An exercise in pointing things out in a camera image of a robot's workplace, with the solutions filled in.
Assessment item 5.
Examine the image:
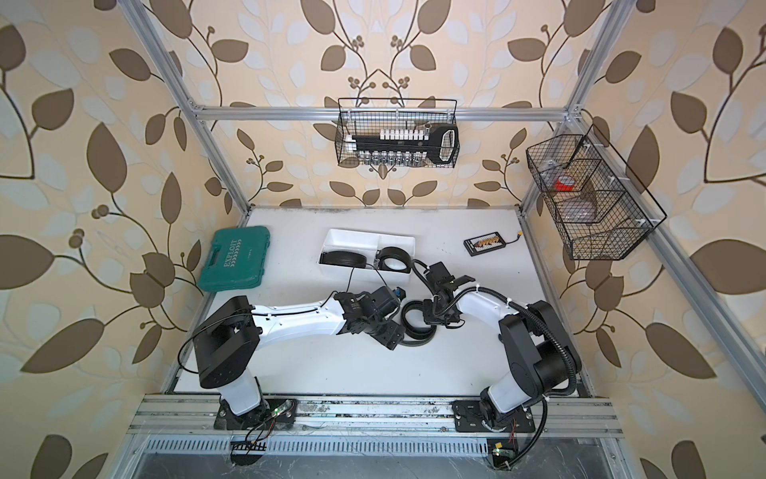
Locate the right wire basket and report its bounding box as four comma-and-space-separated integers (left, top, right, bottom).
526, 125, 667, 261

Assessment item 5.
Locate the black corrugated cable conduit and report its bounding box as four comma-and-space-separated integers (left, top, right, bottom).
411, 258, 582, 465

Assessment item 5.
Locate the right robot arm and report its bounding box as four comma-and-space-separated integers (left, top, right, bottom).
418, 263, 582, 428

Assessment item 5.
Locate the wire basket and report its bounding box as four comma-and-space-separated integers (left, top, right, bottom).
526, 125, 667, 261
334, 96, 460, 168

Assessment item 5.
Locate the back wire basket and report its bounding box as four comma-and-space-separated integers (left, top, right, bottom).
334, 96, 460, 168

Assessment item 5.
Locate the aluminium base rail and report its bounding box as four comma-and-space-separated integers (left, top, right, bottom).
129, 394, 624, 439

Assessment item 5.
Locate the black parallel charging board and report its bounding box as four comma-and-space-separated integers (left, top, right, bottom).
463, 231, 523, 257

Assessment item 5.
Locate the black socket holder set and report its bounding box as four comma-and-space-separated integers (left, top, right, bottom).
335, 124, 460, 168

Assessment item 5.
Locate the green tool case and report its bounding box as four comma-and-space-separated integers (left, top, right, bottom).
197, 226, 270, 293

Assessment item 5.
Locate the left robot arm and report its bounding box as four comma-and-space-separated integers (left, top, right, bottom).
191, 285, 406, 418

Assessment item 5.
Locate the red item in basket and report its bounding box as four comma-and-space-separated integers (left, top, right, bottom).
554, 175, 576, 193

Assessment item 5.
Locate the white divided storage box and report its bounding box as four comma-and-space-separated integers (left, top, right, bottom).
317, 229, 417, 287

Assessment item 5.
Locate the aluminium frame post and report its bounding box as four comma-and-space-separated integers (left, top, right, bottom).
118, 0, 251, 218

